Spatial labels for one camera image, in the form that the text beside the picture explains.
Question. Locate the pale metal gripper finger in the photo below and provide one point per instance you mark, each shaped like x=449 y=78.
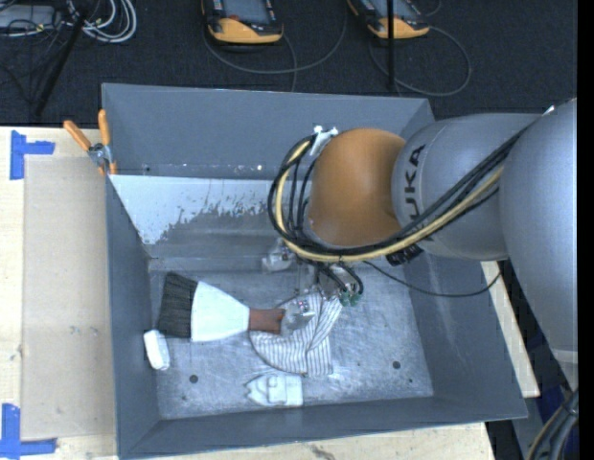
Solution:
x=299 y=319
x=297 y=303

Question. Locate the black bristle brush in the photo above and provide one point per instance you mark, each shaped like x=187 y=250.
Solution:
x=215 y=312

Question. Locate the white striped cloth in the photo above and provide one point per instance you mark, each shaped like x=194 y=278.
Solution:
x=302 y=352

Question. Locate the clear plastic wrapper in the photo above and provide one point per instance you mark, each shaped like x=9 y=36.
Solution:
x=278 y=257

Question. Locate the white plastic fitting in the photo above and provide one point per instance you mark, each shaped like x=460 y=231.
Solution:
x=275 y=391

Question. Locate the grey metal bin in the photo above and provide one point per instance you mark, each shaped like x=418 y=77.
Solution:
x=373 y=352

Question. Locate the white rounded block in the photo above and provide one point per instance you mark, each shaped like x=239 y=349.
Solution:
x=156 y=350

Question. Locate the pale brown flat board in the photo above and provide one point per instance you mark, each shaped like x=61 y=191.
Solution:
x=62 y=281

